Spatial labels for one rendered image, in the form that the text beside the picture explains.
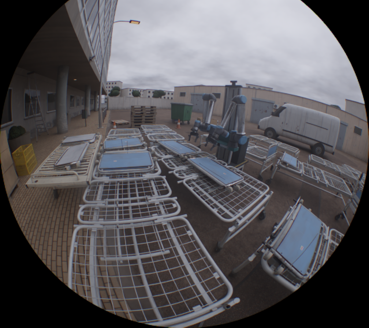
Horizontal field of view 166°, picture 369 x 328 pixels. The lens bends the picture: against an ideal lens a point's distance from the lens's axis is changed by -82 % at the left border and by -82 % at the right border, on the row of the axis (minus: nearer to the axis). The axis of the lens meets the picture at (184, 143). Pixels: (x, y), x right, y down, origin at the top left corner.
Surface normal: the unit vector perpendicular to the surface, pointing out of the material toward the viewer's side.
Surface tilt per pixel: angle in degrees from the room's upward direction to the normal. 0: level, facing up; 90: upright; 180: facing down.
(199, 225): 0
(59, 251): 0
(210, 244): 0
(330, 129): 88
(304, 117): 88
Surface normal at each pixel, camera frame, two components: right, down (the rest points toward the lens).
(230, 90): -0.79, 0.11
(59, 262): 0.09, -0.95
